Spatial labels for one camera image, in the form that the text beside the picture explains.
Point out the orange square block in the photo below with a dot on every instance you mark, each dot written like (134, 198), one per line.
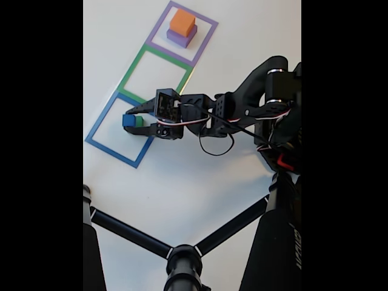
(182, 21)

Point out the green square frame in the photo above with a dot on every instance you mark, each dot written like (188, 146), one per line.
(128, 75)

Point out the small blue cube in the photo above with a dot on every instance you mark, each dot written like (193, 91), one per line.
(128, 120)

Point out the purple square frame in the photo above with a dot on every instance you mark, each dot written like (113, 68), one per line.
(209, 33)

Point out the green square block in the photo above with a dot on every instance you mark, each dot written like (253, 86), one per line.
(139, 122)

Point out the black camera tripod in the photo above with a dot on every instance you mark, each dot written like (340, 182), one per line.
(272, 242)

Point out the blue square frame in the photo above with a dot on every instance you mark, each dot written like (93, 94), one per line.
(121, 154)

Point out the purple square block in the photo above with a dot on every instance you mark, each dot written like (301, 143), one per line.
(179, 39)

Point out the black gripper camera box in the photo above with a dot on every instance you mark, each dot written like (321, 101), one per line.
(166, 104)

